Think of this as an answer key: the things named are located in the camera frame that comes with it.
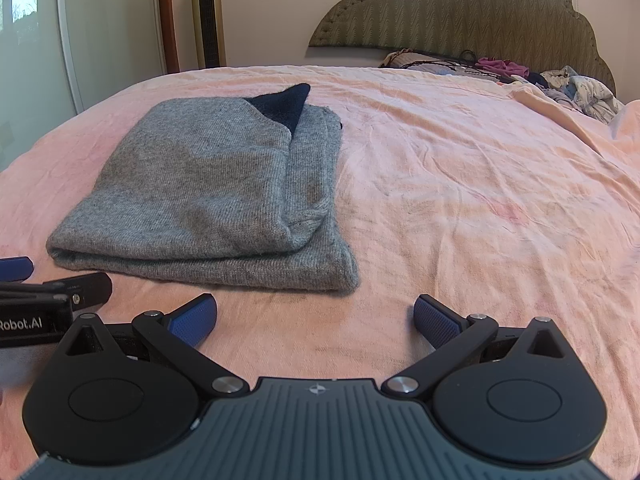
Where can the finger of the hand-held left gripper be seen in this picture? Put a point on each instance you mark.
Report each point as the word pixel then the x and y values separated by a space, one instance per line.
pixel 90 290
pixel 15 268

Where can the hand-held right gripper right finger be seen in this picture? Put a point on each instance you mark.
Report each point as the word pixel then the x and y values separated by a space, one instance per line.
pixel 435 320

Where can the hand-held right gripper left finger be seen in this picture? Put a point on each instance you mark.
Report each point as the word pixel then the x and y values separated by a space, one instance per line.
pixel 195 320

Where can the pile of light clothes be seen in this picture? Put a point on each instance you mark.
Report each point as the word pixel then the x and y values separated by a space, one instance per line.
pixel 585 92

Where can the gold tower air conditioner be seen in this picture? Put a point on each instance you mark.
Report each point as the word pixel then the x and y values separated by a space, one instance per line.
pixel 207 20

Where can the brown wooden door frame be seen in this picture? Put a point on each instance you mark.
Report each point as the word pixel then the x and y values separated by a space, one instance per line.
pixel 167 20

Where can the grey sweater with navy sleeves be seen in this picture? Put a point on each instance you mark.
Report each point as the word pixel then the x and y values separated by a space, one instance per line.
pixel 200 185

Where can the white sliding wardrobe door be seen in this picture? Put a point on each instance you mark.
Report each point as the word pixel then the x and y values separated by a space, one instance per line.
pixel 110 35

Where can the pink bed sheet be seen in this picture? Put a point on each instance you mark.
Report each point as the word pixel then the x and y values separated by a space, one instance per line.
pixel 475 185

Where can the purple cloth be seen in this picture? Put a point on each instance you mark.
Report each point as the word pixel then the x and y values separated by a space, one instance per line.
pixel 500 66

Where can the olive padded headboard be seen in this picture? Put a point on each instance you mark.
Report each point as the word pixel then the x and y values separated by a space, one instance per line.
pixel 450 10

